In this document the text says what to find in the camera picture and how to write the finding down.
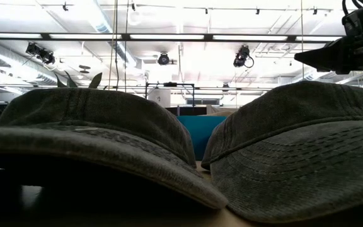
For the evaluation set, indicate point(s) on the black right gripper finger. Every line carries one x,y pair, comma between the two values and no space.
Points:
326,55
336,72

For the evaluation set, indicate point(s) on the dark grey baseball cap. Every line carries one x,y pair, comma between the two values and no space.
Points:
295,142
90,110

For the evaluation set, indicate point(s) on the black ceiling spotlight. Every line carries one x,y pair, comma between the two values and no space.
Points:
241,56
47,57
225,87
163,59
32,49

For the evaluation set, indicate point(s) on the blue plastic bin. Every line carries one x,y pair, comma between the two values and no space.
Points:
200,135

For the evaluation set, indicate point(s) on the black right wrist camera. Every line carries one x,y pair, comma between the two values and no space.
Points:
361,20

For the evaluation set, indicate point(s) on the black frame stand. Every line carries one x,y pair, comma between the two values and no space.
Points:
170,84

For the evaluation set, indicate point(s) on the silver ventilation duct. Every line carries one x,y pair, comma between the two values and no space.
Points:
11,60

